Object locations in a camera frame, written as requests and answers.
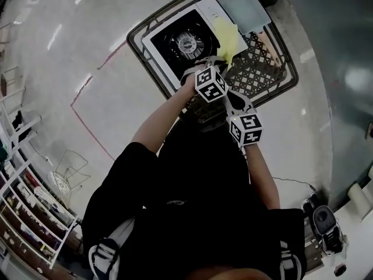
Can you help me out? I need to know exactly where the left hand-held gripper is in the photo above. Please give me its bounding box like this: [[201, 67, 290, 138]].
[[180, 56, 230, 104]]

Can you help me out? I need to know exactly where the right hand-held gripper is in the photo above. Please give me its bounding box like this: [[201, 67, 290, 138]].
[[224, 91, 263, 148]]

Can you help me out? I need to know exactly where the yellow cloth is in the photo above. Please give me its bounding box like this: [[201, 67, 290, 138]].
[[211, 17, 240, 67]]

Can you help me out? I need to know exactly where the white portable gas stove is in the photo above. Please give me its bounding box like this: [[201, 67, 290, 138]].
[[141, 0, 248, 90]]

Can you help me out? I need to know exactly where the person's left forearm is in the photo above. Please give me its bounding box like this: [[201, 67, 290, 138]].
[[131, 77, 199, 157]]

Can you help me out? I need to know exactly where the person's right forearm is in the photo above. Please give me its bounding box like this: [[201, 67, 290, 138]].
[[244, 144, 281, 210]]

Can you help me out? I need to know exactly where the dark lattice metal table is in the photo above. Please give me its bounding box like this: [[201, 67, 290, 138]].
[[126, 0, 300, 132]]

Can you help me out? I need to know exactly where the pale blue plastic tray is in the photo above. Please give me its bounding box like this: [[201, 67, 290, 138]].
[[217, 0, 272, 36]]

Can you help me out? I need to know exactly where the person's black shirt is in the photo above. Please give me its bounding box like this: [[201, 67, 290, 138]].
[[81, 121, 307, 280]]

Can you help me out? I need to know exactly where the bent red floor tape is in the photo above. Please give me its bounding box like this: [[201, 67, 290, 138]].
[[71, 76, 116, 160]]

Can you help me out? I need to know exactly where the grey domed device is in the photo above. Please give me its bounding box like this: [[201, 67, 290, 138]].
[[312, 205, 339, 236]]

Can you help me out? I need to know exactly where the person's face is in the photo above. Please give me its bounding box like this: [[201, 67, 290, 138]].
[[186, 268, 280, 280]]

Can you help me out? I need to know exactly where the white shelving unit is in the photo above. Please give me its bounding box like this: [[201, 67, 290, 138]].
[[0, 89, 79, 271]]

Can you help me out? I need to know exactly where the wooden handle tool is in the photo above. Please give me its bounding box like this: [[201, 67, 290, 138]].
[[258, 31, 283, 68]]

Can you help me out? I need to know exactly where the black floor cable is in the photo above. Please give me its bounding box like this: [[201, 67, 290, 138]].
[[272, 176, 317, 191]]

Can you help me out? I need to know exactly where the white harness strap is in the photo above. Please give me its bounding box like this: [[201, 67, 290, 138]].
[[89, 220, 135, 280], [279, 239, 302, 280]]

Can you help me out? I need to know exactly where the wire frame chair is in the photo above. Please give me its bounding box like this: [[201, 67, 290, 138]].
[[48, 149, 90, 207]]

